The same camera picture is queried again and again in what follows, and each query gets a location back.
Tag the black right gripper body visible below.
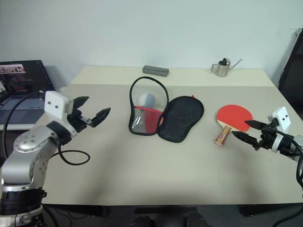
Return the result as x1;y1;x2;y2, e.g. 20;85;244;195
251;119;279;151

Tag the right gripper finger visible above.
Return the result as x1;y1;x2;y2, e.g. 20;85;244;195
244;119;270;130
231;131;260;148

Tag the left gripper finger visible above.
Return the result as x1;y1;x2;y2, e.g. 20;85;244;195
72;96;90;112
90;107;112;128

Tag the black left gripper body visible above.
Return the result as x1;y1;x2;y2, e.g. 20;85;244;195
67;106;93;133

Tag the red table tennis paddle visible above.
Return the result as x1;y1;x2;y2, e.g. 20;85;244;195
214;104;254;148

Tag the black red paddle case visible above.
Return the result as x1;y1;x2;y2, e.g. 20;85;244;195
129;76;205;144

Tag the grey fluffy pompom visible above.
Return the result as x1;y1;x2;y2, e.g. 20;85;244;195
138;93;156;108

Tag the open dark laptop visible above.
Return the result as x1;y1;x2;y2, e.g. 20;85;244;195
0;60;56;125

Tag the small metal watering can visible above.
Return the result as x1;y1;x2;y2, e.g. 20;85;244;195
210;57;244;78

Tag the black chair back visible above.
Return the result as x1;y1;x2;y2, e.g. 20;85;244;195
277;27;303;112

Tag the grey rectangular box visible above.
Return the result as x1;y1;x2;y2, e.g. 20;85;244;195
142;65;170;77

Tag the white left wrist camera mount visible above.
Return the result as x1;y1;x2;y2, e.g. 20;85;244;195
44;91;75;120

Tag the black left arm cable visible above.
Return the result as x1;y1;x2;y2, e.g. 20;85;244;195
0;91;91;166

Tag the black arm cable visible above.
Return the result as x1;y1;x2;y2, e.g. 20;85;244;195
289;135;303;190
0;91;91;166

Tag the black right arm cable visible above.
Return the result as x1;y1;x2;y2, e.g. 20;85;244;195
289;135;303;190

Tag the black table frame bar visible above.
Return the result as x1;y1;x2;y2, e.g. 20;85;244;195
134;207;198;215

